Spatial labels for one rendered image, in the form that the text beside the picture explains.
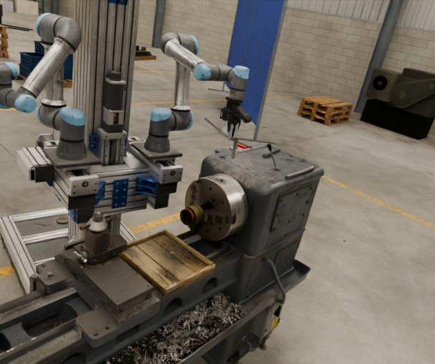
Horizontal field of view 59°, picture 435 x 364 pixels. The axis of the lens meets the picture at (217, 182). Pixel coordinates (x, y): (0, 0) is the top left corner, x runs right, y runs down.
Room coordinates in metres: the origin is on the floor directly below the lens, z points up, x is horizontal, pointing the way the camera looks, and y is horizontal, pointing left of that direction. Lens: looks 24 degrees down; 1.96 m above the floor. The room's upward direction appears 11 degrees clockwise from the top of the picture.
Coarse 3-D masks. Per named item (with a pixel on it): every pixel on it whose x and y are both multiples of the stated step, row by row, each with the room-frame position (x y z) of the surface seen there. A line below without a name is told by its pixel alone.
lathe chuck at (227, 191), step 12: (204, 180) 1.68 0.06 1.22; (216, 180) 1.66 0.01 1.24; (228, 180) 1.70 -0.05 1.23; (204, 192) 1.67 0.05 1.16; (216, 192) 1.63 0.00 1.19; (228, 192) 1.61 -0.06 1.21; (204, 204) 1.71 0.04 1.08; (216, 204) 1.62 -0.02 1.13; (228, 204) 1.58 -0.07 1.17; (240, 204) 1.62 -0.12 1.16; (240, 216) 1.60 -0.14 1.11; (204, 228) 1.65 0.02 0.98; (216, 228) 1.60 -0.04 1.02; (228, 228) 1.56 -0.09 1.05; (216, 240) 1.60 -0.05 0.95
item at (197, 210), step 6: (192, 204) 1.60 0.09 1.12; (186, 210) 1.54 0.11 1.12; (192, 210) 1.55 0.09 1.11; (198, 210) 1.56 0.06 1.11; (180, 216) 1.56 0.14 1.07; (186, 216) 1.59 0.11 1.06; (192, 216) 1.53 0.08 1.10; (198, 216) 1.55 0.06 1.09; (186, 222) 1.53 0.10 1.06; (192, 222) 1.53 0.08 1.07; (198, 222) 1.56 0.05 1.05
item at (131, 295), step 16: (80, 240) 1.37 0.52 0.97; (64, 256) 1.27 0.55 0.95; (80, 272) 1.20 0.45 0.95; (96, 272) 1.18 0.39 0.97; (112, 272) 1.20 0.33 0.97; (128, 272) 1.22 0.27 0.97; (96, 288) 1.13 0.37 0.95; (112, 288) 1.12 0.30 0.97; (128, 288) 1.13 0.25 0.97; (144, 288) 1.15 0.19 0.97; (112, 304) 1.06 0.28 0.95; (128, 304) 1.08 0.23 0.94
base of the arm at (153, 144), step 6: (150, 138) 2.08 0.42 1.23; (156, 138) 2.08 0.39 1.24; (162, 138) 2.09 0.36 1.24; (150, 144) 2.07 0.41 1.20; (156, 144) 2.07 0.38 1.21; (162, 144) 2.08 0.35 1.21; (168, 144) 2.14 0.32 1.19; (150, 150) 2.06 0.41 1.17; (156, 150) 2.06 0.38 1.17; (162, 150) 2.07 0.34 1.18; (168, 150) 2.12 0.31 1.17
